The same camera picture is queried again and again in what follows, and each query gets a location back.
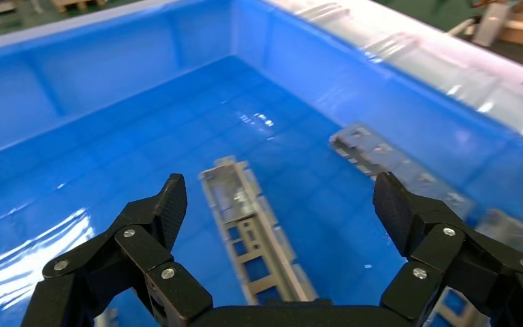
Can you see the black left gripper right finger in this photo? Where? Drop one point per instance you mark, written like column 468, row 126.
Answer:
column 460, row 271

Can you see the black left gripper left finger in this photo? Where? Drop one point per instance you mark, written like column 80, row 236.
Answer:
column 103, row 271

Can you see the thin grey metal strip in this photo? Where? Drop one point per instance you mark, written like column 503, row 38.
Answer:
column 505, row 230
column 473, row 307

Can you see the large blue plastic bin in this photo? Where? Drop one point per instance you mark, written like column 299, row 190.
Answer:
column 130, row 135

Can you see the metal channel with square holes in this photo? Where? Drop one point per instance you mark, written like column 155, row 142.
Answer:
column 232, row 194

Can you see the segmented grey metal bracket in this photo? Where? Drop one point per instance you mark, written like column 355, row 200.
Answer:
column 379, row 151

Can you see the white wheeled stand frame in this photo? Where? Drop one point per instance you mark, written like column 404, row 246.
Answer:
column 491, row 25

